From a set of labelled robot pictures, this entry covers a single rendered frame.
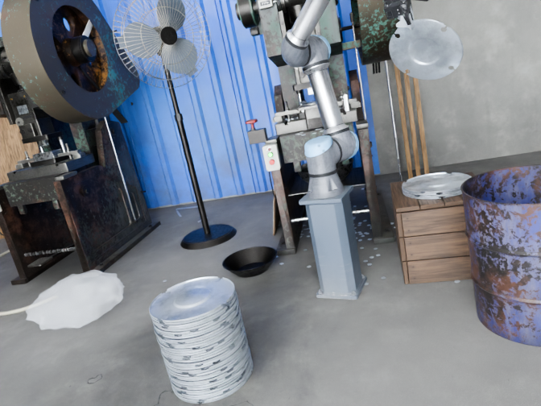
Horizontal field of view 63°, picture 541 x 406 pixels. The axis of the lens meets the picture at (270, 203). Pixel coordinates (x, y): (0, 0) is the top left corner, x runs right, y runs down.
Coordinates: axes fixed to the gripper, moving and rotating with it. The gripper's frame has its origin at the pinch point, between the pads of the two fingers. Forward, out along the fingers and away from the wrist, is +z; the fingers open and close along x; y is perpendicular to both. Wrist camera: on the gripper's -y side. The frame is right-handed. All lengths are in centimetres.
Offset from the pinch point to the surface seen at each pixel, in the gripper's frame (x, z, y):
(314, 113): 1, 43, 61
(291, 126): 6, 45, 75
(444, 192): 51, 43, -7
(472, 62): -118, 156, 2
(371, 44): -22.1, 26.1, 27.6
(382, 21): -24.3, 15.8, 19.7
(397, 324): 107, 40, 6
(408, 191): 49, 45, 8
